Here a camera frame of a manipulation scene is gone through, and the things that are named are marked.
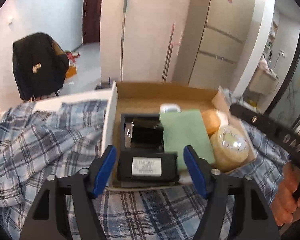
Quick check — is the small black adapter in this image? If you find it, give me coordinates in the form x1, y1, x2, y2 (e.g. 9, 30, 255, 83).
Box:
130, 124, 164, 149

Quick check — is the white remote control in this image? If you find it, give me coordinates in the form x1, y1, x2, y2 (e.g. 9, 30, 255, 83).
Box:
160, 103, 181, 113

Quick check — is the beige refrigerator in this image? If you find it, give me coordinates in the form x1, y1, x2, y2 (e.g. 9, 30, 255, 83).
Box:
172, 0, 256, 89

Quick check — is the black square frame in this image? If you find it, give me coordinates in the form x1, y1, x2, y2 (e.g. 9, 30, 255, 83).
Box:
120, 113, 164, 154

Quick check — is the beige sink cabinet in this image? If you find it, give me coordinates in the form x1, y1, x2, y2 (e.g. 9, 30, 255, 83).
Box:
248, 67, 279, 95

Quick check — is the orange soap box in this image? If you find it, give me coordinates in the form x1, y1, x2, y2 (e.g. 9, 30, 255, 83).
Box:
201, 109, 221, 137

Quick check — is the green handled mop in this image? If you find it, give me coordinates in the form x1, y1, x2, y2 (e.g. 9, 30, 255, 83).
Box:
120, 0, 128, 81

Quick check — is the glass sliding door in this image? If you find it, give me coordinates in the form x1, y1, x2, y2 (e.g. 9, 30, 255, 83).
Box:
265, 33, 300, 129

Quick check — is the dark wooden door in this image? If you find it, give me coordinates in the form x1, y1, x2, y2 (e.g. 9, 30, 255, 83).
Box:
82, 0, 102, 44

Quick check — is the blue plaid shirt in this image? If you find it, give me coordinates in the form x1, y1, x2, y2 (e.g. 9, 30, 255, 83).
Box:
0, 100, 280, 239

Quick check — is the black labelled charger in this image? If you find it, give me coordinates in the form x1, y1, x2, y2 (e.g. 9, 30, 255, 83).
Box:
117, 152, 179, 183

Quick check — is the right hand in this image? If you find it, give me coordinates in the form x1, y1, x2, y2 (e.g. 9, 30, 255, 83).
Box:
270, 162, 300, 226

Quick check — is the cardboard box tray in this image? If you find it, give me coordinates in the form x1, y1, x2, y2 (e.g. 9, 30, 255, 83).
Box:
102, 82, 256, 191

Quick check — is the chair with black jacket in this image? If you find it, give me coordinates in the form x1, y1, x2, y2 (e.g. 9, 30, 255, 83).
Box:
12, 33, 69, 101

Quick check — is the white power adapter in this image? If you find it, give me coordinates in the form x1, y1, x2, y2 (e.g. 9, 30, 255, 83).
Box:
215, 110, 229, 128

